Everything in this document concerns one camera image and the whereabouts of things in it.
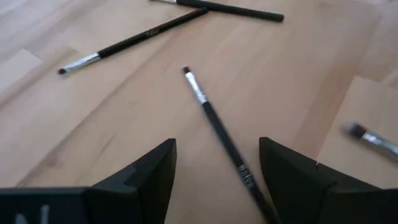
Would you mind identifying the thin black makeup brush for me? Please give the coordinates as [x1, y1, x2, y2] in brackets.
[182, 65, 283, 224]
[149, 0, 285, 23]
[341, 120, 398, 159]
[57, 6, 210, 76]

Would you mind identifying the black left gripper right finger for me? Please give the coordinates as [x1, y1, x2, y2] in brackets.
[259, 136, 398, 224]

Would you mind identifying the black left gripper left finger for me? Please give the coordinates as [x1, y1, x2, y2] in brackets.
[0, 139, 177, 224]

